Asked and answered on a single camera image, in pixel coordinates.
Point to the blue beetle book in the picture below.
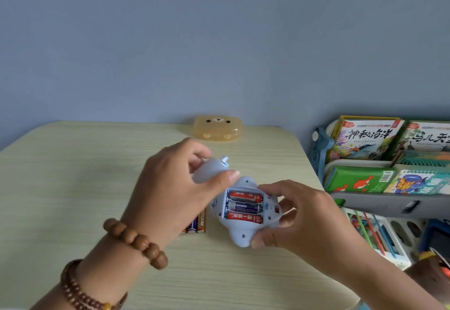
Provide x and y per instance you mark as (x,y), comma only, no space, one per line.
(415,183)

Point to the dark navy battery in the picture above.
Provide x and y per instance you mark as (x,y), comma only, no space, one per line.
(192,228)

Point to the person's left hand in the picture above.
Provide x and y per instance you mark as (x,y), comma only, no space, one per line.
(165,200)

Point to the dark blue plastic item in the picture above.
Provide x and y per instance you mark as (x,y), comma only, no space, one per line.
(427,232)

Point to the person's left forearm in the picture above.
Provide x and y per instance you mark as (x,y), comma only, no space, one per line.
(98,278)

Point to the bird picture book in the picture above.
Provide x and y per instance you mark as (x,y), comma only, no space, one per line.
(425,141)

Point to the green fish book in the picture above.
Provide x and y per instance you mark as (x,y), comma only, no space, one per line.
(358,179)

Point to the blue toy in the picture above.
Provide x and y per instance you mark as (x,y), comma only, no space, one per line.
(242,232)

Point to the red stick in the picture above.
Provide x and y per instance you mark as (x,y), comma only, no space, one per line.
(374,234)

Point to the person's right forearm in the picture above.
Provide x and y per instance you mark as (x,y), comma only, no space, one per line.
(383,285)

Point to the ocean picture book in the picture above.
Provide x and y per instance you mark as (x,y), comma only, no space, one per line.
(365,141)

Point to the green stick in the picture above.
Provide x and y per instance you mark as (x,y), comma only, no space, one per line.
(364,230)

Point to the light blue battery cover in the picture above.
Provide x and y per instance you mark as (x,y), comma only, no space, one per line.
(207,170)

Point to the blue stick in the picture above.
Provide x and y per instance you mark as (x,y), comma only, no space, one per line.
(385,237)

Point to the person's right hand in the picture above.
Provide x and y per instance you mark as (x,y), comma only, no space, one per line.
(316,229)

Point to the blue silver-ended battery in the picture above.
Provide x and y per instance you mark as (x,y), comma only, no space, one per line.
(246,207)

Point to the white shape sorter box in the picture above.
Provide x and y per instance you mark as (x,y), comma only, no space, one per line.
(404,260)

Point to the orange bear storage box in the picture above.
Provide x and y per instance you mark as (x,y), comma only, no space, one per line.
(218,128)

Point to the children's book rack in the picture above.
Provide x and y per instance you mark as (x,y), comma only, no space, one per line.
(320,151)

